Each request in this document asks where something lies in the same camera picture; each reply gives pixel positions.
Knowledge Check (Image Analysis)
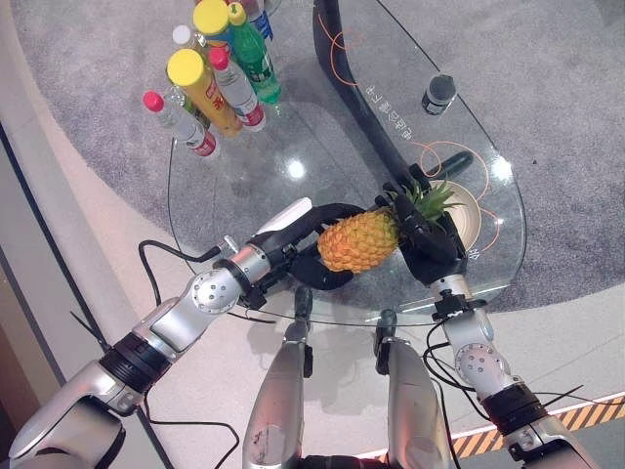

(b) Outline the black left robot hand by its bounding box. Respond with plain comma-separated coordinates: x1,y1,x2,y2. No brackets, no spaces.
252,196,372,292

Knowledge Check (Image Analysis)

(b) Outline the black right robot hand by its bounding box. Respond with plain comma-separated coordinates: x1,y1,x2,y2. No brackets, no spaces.
374,182,469,286

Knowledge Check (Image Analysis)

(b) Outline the yellow pineapple with green crown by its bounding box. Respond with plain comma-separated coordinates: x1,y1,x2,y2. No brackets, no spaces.
316,179,465,276

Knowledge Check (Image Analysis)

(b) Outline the cream round plate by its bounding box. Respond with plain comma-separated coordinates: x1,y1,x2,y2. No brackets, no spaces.
429,179,484,250

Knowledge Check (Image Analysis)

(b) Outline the small red capped water bottle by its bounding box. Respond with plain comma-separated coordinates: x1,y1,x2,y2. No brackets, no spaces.
142,90,222,158

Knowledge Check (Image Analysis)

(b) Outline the large red capped water bottle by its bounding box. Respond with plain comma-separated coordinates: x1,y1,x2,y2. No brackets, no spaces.
208,46,268,134

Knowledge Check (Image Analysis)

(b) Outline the silver right robot leg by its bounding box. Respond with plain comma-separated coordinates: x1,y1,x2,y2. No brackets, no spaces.
373,308,454,469

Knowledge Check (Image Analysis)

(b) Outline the silver robot leg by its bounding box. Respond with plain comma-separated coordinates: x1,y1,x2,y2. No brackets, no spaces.
373,308,454,469
242,285,314,469

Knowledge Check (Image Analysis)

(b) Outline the tall yellow snack tube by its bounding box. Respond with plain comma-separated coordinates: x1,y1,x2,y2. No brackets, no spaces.
166,48,244,139

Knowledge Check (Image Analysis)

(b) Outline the black curved table base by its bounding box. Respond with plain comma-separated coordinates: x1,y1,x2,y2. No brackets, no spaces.
312,0,476,196

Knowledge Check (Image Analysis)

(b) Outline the small black jar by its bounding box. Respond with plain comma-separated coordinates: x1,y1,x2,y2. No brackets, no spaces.
421,73,458,117

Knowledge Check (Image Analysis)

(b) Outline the green plastic soda bottle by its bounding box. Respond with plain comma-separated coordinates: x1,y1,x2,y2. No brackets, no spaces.
227,2,283,107

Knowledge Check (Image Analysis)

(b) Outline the silver left robot leg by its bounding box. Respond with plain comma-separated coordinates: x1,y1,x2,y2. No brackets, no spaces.
242,285,314,469

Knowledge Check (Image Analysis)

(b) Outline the blue labelled clear bottle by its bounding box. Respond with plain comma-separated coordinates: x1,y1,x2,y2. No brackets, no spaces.
238,0,274,41

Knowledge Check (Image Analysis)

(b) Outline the white capped clear bottle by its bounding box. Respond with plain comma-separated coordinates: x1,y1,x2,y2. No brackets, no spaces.
171,23,207,51

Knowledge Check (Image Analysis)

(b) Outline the yellow lidded snack can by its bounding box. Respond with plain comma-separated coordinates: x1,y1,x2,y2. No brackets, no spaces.
191,0,236,48

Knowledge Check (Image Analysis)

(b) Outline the orange black hazard tape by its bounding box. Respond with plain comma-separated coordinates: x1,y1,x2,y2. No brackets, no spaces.
448,394,625,456

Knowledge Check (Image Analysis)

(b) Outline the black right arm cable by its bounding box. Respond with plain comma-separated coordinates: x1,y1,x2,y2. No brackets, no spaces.
421,320,492,422

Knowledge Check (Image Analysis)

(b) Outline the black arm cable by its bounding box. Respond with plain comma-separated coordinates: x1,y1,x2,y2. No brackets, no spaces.
421,320,492,422
138,240,231,308

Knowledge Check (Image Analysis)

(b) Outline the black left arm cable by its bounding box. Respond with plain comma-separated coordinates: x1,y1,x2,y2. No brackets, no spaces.
138,240,231,308

